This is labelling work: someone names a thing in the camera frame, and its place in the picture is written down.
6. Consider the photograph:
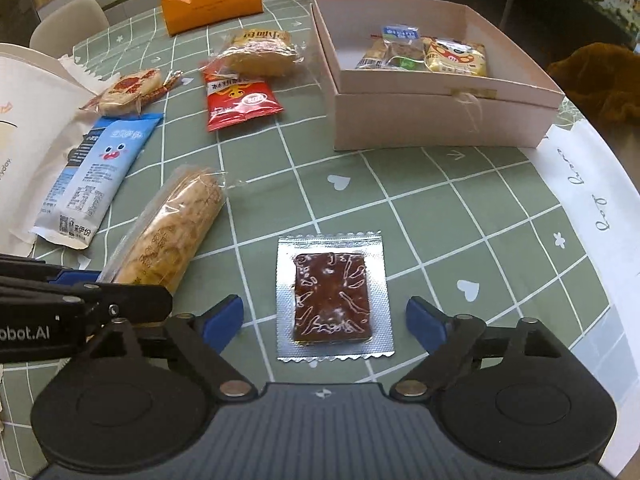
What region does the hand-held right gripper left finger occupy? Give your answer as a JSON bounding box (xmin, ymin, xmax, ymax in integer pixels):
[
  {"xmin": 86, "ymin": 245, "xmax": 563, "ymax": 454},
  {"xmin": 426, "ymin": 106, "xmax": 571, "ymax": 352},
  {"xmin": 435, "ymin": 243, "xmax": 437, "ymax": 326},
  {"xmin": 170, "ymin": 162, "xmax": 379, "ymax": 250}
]
[{"xmin": 55, "ymin": 294, "xmax": 258, "ymax": 401}]

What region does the green checked tablecloth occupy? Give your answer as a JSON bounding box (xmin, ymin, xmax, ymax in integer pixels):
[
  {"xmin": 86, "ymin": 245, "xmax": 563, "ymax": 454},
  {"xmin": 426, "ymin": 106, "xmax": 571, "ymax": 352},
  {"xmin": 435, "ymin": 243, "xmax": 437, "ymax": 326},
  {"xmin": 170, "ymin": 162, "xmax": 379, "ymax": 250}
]
[{"xmin": 0, "ymin": 0, "xmax": 640, "ymax": 480}]

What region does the orange tissue box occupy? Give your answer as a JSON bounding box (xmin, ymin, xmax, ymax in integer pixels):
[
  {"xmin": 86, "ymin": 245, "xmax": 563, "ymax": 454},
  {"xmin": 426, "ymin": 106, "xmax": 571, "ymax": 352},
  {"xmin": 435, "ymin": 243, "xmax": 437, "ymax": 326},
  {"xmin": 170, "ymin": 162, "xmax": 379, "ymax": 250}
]
[{"xmin": 161, "ymin": 0, "xmax": 263, "ymax": 37}]

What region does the round bread clear packet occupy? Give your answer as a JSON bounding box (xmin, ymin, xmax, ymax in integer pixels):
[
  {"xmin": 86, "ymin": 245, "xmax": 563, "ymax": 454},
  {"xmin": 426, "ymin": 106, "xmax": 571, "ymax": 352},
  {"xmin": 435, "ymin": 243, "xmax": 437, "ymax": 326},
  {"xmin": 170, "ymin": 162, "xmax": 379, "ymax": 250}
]
[{"xmin": 207, "ymin": 27, "xmax": 313, "ymax": 78}]

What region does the chocolate brownie silver packet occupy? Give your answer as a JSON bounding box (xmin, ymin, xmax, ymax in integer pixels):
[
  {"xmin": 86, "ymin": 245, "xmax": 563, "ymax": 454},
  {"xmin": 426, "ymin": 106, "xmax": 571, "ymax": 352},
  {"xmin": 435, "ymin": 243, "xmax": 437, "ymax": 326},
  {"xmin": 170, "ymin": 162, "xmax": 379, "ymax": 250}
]
[{"xmin": 276, "ymin": 232, "xmax": 396, "ymax": 361}]

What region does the peanut bar clear packet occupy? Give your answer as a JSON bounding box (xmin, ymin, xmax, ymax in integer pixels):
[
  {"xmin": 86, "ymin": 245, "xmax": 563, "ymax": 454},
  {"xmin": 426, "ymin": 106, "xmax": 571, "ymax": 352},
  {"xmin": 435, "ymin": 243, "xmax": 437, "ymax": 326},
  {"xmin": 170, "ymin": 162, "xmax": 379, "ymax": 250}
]
[{"xmin": 382, "ymin": 25, "xmax": 426, "ymax": 71}]

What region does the nut brittle clear packet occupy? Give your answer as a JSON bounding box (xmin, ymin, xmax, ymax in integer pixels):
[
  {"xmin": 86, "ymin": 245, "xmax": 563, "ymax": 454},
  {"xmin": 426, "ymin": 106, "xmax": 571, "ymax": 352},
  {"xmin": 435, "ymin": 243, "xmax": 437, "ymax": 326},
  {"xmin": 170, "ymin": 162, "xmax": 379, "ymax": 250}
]
[{"xmin": 356, "ymin": 40, "xmax": 391, "ymax": 70}]

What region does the cream printed paper bag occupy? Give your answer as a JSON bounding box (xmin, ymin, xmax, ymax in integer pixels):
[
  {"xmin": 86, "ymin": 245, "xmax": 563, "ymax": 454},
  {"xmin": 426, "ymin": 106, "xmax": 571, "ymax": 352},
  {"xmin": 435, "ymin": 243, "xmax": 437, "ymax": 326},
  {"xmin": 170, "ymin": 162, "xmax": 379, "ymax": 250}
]
[{"xmin": 0, "ymin": 42, "xmax": 108, "ymax": 256}]

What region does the brown cloth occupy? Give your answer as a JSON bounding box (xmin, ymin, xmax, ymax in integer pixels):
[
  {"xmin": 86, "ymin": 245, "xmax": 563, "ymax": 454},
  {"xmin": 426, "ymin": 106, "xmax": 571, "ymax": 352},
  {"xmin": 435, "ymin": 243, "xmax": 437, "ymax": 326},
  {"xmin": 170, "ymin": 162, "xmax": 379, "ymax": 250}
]
[{"xmin": 545, "ymin": 44, "xmax": 640, "ymax": 123}]

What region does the blue and white snack packet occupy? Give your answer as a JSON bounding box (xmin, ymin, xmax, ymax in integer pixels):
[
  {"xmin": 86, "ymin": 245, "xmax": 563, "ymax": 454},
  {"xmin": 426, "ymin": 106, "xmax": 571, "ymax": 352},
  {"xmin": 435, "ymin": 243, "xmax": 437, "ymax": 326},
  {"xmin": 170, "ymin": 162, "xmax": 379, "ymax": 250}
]
[{"xmin": 29, "ymin": 112, "xmax": 165, "ymax": 250}]

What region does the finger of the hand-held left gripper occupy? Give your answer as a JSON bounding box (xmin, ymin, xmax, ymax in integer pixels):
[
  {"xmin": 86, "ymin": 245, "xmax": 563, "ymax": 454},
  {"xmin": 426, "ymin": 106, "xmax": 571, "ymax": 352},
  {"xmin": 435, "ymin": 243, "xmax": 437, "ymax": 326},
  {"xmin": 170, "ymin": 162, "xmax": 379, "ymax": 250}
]
[
  {"xmin": 74, "ymin": 282, "xmax": 173, "ymax": 323},
  {"xmin": 0, "ymin": 254, "xmax": 103, "ymax": 288}
]

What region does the red-topped round cake packet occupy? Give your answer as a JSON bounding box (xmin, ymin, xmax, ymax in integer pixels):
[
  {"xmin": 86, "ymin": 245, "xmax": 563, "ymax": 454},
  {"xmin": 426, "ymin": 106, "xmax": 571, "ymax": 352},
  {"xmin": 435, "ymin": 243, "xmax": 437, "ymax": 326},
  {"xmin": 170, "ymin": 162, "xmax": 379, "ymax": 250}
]
[{"xmin": 80, "ymin": 67, "xmax": 183, "ymax": 116}]

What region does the cream chair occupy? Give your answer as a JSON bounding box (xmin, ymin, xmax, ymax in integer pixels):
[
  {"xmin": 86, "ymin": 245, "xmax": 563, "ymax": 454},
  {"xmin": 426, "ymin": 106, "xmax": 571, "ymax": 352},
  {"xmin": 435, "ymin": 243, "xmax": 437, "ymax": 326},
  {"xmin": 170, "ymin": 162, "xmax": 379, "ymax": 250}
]
[{"xmin": 29, "ymin": 0, "xmax": 111, "ymax": 53}]

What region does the yellow snack packet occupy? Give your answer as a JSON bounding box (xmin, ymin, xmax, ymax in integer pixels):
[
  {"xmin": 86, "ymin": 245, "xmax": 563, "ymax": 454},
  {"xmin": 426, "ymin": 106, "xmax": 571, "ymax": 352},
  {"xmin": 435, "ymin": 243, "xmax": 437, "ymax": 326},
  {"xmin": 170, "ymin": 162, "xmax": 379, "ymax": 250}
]
[{"xmin": 424, "ymin": 37, "xmax": 488, "ymax": 78}]

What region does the red snack packet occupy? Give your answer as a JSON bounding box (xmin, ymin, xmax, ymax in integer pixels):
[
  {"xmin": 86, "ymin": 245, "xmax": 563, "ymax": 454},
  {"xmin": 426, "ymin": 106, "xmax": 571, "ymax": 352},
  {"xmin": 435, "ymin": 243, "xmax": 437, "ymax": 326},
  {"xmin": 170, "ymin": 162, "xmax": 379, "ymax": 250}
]
[{"xmin": 200, "ymin": 60, "xmax": 284, "ymax": 132}]

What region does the pink cardboard box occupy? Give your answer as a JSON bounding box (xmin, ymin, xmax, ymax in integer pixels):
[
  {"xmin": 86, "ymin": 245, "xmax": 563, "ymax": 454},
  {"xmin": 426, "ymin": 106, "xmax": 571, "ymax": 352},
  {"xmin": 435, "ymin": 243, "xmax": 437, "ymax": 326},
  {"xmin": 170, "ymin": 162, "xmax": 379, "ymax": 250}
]
[{"xmin": 311, "ymin": 0, "xmax": 566, "ymax": 152}]

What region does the long biscuit clear packet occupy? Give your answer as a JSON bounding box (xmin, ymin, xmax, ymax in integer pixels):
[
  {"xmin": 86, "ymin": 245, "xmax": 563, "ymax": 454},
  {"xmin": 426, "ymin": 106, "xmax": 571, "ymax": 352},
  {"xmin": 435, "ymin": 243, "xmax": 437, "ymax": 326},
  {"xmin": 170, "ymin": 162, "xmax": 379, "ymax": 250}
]
[{"xmin": 97, "ymin": 164, "xmax": 251, "ymax": 296}]

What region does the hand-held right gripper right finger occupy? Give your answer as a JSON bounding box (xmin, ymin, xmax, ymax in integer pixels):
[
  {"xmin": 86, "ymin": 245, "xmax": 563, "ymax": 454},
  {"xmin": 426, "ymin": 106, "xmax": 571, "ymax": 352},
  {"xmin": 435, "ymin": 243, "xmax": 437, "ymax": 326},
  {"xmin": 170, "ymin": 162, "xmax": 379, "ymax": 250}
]
[{"xmin": 387, "ymin": 296, "xmax": 583, "ymax": 401}]

